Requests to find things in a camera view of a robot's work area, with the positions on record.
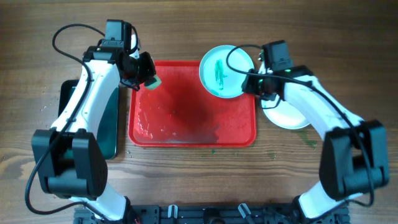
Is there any green yellow sponge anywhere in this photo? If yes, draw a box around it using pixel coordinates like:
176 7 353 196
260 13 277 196
144 75 162 90

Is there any white plate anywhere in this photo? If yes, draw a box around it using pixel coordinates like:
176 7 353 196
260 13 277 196
260 95 310 129
199 45 254 98

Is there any red serving tray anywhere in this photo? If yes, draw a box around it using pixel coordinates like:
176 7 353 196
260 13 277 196
127 60 256 147

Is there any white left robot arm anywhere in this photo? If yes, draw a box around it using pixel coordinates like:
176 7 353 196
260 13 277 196
25 47 157 223

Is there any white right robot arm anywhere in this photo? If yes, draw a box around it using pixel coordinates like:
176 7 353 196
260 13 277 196
242 66 389 223

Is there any black water tray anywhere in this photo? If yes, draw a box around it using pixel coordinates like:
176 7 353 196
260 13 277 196
58 80 119 160

